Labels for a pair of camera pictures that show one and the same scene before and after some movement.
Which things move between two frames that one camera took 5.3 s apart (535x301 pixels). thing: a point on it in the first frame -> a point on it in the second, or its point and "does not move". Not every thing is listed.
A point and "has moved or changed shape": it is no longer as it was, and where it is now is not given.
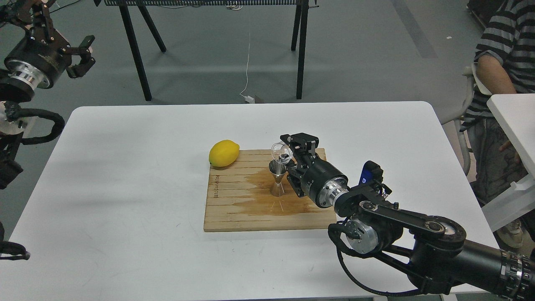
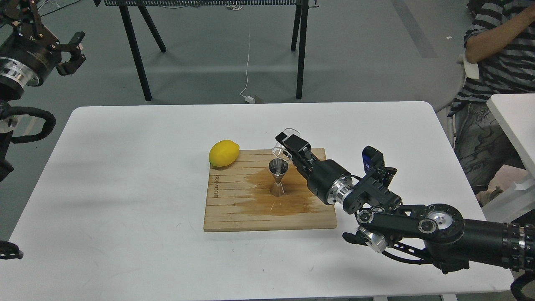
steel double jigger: x=278 y=170 does not move
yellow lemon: x=223 y=153 does not move
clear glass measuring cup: x=281 y=153 has moved or changed shape
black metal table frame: x=301 y=14 does not move
